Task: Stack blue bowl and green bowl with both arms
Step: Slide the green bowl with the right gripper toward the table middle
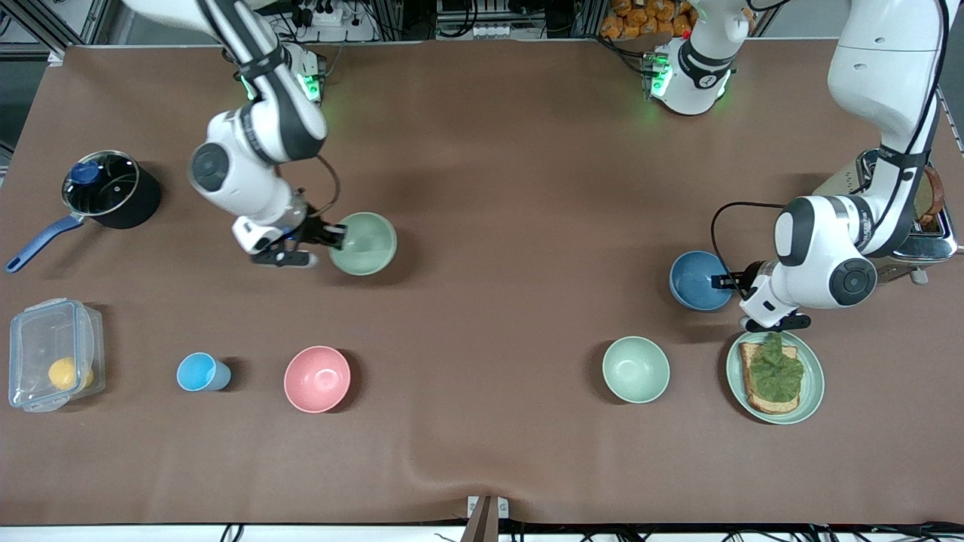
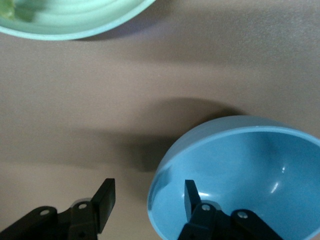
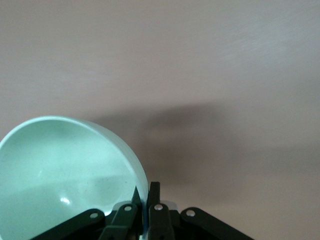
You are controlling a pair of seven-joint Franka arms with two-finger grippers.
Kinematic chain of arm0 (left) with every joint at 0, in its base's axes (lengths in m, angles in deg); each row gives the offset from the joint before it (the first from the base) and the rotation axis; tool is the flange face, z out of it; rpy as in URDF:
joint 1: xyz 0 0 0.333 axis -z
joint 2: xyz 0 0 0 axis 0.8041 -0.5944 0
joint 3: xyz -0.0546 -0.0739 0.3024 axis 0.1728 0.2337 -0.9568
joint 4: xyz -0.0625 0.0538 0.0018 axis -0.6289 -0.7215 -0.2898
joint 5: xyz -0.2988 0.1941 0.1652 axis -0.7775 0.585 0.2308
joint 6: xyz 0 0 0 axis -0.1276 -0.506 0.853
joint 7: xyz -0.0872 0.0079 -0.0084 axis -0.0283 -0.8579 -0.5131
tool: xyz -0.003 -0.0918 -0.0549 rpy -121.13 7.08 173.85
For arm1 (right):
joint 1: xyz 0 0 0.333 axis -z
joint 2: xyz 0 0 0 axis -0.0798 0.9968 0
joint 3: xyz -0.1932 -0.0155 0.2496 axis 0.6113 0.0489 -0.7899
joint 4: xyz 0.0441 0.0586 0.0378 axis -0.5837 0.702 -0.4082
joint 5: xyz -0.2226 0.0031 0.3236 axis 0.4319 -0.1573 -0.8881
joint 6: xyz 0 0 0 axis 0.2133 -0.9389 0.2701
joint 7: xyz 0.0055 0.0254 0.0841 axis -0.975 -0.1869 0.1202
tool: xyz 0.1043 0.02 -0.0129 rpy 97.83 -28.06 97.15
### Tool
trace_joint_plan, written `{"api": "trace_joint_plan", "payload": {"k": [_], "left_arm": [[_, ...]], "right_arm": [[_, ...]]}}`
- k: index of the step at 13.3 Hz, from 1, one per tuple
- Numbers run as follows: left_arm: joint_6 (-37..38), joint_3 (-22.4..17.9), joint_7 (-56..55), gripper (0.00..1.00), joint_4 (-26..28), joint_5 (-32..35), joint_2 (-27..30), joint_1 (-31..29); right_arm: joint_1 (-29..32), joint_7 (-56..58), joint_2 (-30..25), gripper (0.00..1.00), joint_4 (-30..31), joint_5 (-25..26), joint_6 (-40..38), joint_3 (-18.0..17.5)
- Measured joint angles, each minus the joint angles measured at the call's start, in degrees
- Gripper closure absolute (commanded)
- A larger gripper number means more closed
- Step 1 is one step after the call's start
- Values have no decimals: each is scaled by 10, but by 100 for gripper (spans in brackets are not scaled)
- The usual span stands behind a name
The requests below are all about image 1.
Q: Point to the light green plate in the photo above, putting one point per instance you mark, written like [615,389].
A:
[813,384]

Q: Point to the toast bread slice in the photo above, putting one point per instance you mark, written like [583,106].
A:
[761,405]

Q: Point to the blue bowl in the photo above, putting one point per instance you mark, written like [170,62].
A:
[693,280]

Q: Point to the clear plastic lidded container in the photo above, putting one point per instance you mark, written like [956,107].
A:
[38,339]

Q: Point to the white power strip with plugs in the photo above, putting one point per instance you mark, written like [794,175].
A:
[324,13]

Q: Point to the light green bowl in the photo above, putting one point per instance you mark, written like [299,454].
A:
[365,245]
[636,369]

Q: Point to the orange snack bag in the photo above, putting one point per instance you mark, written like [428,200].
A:
[640,19]

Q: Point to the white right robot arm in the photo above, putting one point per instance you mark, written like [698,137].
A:
[279,128]

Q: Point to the green lettuce leaf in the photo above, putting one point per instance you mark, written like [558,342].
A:
[776,373]

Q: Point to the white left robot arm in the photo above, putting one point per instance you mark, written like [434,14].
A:
[881,75]

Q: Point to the beige chrome toaster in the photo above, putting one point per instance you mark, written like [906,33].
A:
[930,245]

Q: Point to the yellow orange fruit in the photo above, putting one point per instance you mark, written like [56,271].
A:
[64,373]

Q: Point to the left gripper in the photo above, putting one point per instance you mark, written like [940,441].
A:
[742,282]

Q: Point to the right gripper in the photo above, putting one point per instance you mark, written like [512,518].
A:
[316,228]

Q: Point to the white empty power strip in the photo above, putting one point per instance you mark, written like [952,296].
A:
[493,31]

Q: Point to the blue plastic cup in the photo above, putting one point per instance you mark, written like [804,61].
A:
[197,372]

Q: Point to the brown bread slice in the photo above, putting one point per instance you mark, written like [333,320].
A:
[930,192]

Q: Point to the metal table edge bracket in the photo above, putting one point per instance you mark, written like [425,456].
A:
[476,506]

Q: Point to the pink bowl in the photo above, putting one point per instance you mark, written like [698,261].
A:
[317,379]

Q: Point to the glass lid with blue knob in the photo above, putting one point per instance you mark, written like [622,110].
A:
[113,188]

